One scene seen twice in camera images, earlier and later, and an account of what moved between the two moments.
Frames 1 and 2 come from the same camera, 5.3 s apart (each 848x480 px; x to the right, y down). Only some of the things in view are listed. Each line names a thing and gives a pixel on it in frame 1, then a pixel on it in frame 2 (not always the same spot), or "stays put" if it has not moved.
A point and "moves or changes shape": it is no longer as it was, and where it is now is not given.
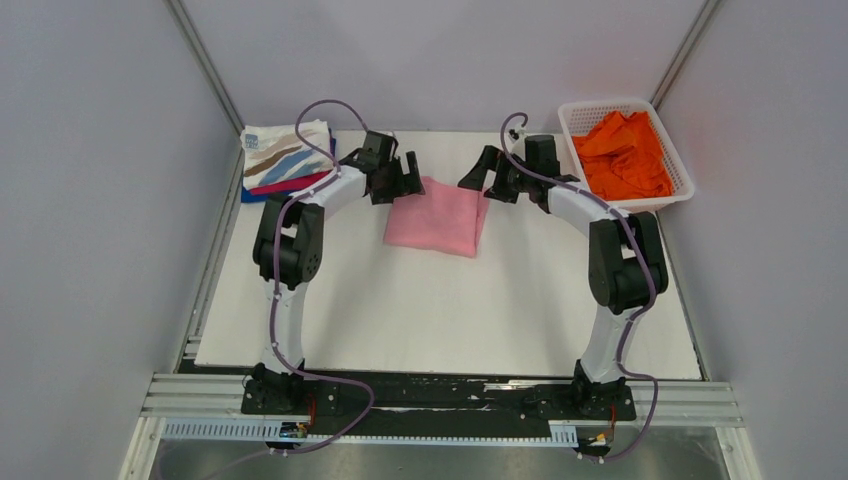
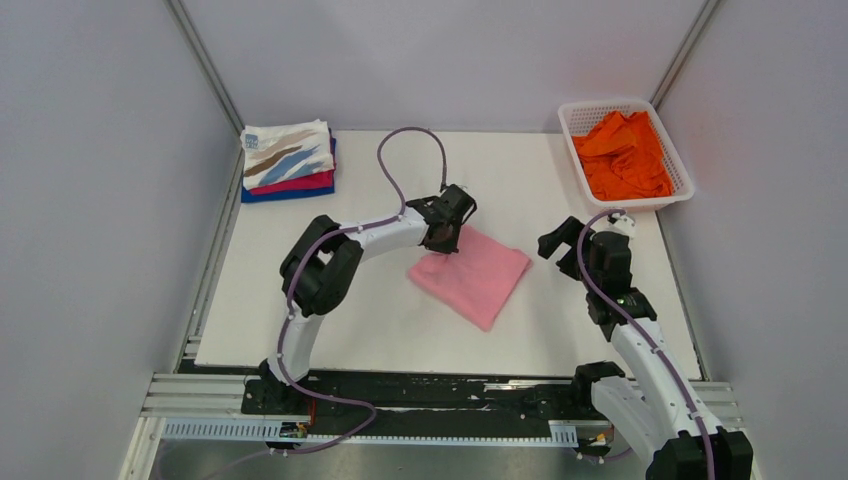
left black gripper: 408,184 -> 445,247
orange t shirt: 623,158 stays put
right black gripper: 476,178 -> 567,233
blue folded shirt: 248,197 stays put
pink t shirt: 448,217 moves or changes shape
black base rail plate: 418,399 stays put
